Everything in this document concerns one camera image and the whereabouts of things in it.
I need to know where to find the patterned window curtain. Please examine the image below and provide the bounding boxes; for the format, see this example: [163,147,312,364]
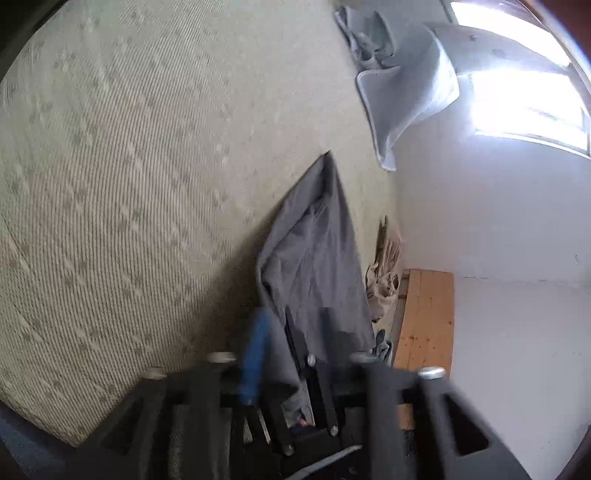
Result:
[426,22,568,79]

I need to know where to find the wooden headboard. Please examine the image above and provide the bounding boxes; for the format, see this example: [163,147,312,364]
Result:
[393,269,455,374]

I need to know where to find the beige crumpled garment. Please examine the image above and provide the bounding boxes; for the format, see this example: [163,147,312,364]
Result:
[366,216,402,324]

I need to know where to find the beige woven bed mattress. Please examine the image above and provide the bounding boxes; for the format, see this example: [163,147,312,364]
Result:
[1,1,397,446]

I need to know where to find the blue-grey garment at edge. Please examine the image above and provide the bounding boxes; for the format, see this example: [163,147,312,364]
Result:
[372,329,393,364]

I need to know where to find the window with frame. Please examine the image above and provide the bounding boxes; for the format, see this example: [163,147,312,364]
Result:
[451,1,590,156]

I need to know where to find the dark grey pants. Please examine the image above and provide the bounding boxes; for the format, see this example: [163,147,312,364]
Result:
[256,154,375,391]

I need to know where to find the light blue blanket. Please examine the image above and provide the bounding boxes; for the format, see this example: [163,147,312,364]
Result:
[335,6,460,171]

